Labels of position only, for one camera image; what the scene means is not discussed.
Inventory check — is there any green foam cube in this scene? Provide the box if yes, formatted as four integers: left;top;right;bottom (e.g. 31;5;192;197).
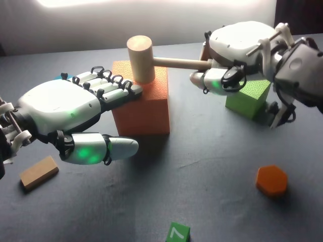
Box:
225;79;272;119

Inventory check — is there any dark curtain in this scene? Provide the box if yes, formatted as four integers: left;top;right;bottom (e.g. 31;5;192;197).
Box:
275;0;323;36

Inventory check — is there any wooden mallet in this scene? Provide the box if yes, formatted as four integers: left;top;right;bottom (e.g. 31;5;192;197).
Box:
126;35;212;85

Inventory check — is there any small green 7 block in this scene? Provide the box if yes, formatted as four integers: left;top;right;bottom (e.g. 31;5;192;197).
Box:
166;221;191;242

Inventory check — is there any large orange foam cube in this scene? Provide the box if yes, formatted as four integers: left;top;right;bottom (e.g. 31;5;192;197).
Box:
111;60;170;137

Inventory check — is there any orange hexagon block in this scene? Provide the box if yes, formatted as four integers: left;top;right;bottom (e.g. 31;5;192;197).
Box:
255;164;288;197

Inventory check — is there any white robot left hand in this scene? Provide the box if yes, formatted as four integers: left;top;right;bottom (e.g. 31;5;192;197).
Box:
15;66;143;167

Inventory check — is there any grey table cloth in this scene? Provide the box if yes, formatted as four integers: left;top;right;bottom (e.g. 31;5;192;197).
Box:
0;32;323;242

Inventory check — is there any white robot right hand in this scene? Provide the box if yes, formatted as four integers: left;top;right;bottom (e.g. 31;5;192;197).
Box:
189;21;277;96

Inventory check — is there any plain wooden rectangular block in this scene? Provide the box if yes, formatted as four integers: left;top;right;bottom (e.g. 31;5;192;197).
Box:
19;155;60;191

